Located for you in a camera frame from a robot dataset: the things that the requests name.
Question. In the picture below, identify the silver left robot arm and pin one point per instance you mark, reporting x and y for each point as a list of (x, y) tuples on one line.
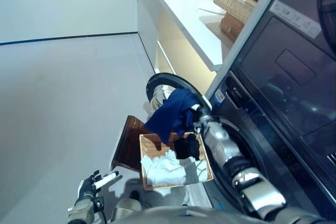
[(82, 211)]

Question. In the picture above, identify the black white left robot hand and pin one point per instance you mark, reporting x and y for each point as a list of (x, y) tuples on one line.
[(88, 186)]

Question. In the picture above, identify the grey stacked washing machine tower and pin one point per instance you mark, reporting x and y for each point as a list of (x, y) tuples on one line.
[(275, 103)]

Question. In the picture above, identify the brown wicker basket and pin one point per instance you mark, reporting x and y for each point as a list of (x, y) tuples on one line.
[(231, 27)]

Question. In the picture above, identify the black garment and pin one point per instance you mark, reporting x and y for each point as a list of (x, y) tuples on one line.
[(186, 148)]

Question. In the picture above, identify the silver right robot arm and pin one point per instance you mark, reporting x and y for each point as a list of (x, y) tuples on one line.
[(231, 155)]

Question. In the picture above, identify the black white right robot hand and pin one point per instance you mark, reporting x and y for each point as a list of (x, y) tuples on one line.
[(196, 113)]

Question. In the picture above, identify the white garment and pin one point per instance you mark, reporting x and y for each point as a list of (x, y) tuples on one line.
[(165, 169)]

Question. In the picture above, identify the white icon strip sticker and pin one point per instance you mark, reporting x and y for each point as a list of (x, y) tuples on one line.
[(296, 18)]

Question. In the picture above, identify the round glass washing machine door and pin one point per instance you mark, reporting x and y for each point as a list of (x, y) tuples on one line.
[(162, 79)]

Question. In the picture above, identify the rectangular wicker laundry basket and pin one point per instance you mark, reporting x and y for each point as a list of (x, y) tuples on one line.
[(151, 146)]

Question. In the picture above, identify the silver left robot leg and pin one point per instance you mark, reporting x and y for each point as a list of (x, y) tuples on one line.
[(127, 205)]

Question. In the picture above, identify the white counter beige cabinet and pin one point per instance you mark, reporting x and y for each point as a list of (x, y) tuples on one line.
[(183, 11)]

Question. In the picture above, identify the silver robot torso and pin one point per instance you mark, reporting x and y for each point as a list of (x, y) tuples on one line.
[(183, 216)]

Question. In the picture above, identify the navy blue garment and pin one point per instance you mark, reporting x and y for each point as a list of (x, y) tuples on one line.
[(170, 113)]

